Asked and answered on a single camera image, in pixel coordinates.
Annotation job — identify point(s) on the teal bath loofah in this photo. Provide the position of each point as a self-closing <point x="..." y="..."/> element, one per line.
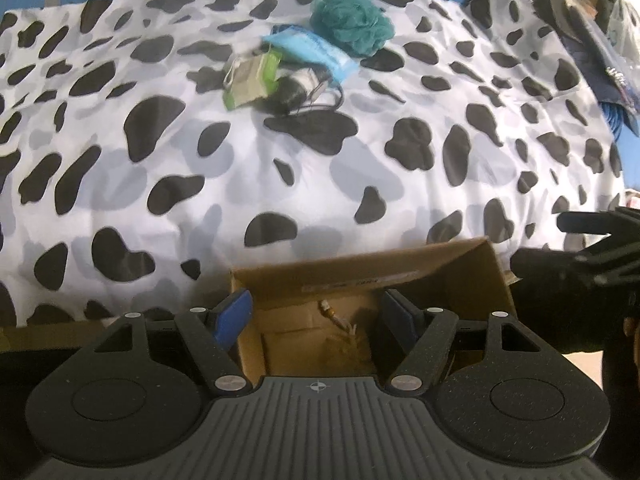
<point x="350" y="22"/>

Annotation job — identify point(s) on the cow print blanket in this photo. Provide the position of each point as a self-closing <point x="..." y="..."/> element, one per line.
<point x="320" y="185"/>

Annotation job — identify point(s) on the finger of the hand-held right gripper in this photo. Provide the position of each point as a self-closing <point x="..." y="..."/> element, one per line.
<point x="540" y="267"/>
<point x="585" y="221"/>

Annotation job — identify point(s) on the blue wet wipes packet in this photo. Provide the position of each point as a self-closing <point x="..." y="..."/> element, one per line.
<point x="310" y="50"/>

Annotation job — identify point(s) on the cardboard box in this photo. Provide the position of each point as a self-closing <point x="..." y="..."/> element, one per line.
<point x="450" y="280"/>

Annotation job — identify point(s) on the navy cloth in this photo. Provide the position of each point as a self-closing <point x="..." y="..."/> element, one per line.
<point x="590" y="60"/>

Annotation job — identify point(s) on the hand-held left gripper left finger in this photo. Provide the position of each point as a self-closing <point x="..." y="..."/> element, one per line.
<point x="232" y="312"/>

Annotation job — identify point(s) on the black cap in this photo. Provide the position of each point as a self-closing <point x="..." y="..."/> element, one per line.
<point x="555" y="0"/>

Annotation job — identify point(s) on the black power bank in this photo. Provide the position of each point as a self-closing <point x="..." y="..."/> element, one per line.
<point x="287" y="94"/>

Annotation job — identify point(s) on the green packet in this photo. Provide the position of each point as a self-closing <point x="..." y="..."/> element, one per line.
<point x="250" y="80"/>

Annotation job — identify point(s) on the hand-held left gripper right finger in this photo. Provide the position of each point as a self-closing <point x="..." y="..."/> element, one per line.
<point x="398" y="316"/>

